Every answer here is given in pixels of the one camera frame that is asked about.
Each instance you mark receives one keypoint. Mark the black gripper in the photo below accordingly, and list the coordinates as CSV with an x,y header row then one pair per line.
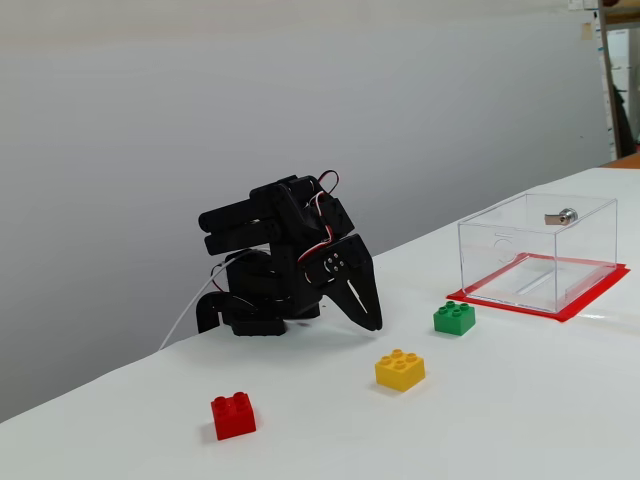
x,y
356,270

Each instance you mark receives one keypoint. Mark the red lego brick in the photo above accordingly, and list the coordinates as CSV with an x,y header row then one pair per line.
x,y
234,417

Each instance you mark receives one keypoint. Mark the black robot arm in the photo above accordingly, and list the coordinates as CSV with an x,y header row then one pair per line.
x,y
260,220

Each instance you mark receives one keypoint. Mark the yellow lego brick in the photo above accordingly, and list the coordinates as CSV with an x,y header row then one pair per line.
x,y
400,372

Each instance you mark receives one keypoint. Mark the green lego brick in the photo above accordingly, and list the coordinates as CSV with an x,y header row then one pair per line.
x,y
454,321

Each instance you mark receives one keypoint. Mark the transparent plastic box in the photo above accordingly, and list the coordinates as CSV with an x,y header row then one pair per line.
x,y
510,265

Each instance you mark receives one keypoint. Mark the silver metal box lock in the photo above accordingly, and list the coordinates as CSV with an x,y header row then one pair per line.
x,y
566,216

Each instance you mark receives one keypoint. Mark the black table clamp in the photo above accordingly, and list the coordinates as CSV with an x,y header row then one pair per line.
x,y
205,312

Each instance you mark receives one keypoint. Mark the orange wooden table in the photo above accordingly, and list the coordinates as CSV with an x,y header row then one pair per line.
x,y
625,161

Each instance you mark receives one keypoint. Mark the tan paper label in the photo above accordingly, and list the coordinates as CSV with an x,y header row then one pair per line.
x,y
586,31

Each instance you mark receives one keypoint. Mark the red tape frame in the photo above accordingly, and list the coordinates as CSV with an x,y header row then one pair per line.
x,y
575,312

